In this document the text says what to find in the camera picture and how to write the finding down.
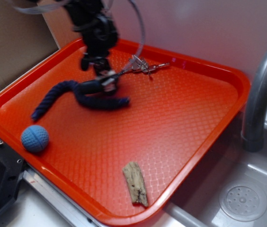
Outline dark green plastic pickle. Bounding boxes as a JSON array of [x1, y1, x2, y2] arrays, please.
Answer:
[[78, 80, 104, 95]]

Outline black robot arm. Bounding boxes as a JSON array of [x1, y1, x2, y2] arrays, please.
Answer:
[[64, 0, 118, 95]]

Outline light wooden board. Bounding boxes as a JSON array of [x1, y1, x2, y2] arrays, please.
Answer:
[[43, 7, 81, 49]]

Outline brown cardboard panel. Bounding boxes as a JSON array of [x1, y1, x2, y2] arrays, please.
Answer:
[[0, 0, 58, 91]]

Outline navy blue braided rope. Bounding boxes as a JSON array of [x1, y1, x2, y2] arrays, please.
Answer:
[[30, 79, 131, 122]]

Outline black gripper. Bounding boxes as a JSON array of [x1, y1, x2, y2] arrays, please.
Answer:
[[80, 14, 118, 96]]

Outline grey flat ribbon cable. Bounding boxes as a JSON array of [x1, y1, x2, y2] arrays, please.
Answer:
[[11, 0, 71, 15]]

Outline weathered wood piece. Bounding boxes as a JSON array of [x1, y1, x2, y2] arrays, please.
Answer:
[[122, 161, 149, 207]]

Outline grey sink basin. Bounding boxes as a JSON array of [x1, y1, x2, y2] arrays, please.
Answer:
[[164, 116, 267, 227]]

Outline grey braided cable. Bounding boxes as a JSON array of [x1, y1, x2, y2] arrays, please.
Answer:
[[127, 0, 146, 59]]

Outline red plastic tray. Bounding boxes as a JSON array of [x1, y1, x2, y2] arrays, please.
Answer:
[[0, 39, 250, 226]]

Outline round sink drain strainer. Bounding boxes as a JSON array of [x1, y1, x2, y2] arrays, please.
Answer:
[[219, 181, 267, 222]]

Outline grey sink faucet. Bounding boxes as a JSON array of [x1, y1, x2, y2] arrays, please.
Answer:
[[241, 52, 267, 152]]

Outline blue dimpled rubber ball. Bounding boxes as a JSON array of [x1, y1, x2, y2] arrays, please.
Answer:
[[21, 125, 49, 153]]

